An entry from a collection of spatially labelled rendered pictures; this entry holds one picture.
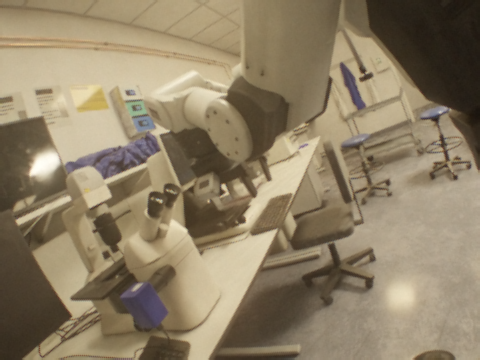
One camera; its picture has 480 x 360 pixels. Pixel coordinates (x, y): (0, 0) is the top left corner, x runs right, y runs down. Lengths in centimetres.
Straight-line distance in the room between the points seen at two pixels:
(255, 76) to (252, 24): 5
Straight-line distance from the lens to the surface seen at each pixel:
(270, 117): 25
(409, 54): 33
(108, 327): 103
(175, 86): 54
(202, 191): 53
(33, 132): 142
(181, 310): 76
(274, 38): 23
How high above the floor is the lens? 116
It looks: 8 degrees down
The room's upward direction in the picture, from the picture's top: 25 degrees counter-clockwise
